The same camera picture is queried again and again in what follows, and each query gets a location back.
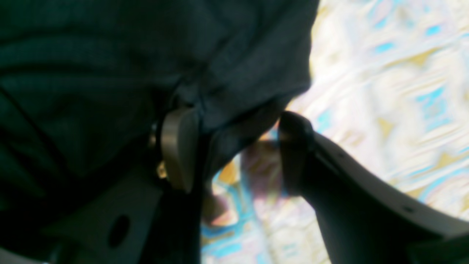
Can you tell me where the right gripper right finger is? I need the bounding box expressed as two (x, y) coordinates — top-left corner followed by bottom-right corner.
(278, 111), (469, 264)

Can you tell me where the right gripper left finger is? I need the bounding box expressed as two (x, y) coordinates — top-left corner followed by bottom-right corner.
(1, 107), (200, 264)

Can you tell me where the black t-shirt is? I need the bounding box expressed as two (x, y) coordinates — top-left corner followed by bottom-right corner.
(0, 0), (319, 264)

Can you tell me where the patterned tablecloth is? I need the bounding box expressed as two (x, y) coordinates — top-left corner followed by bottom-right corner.
(202, 0), (469, 264)

